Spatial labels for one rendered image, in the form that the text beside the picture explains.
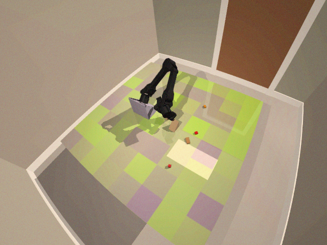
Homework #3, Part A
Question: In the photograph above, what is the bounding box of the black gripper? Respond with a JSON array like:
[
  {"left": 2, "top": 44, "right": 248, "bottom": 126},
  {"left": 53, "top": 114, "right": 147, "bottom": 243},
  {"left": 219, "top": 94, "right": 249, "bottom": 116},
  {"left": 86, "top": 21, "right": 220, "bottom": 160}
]
[{"left": 154, "top": 104, "right": 177, "bottom": 121}]

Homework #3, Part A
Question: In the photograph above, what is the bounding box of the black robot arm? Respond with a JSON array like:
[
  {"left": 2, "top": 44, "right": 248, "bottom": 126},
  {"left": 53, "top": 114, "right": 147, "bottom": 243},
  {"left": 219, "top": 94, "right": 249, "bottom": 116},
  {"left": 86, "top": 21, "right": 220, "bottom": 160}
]
[{"left": 139, "top": 58, "right": 178, "bottom": 118}]

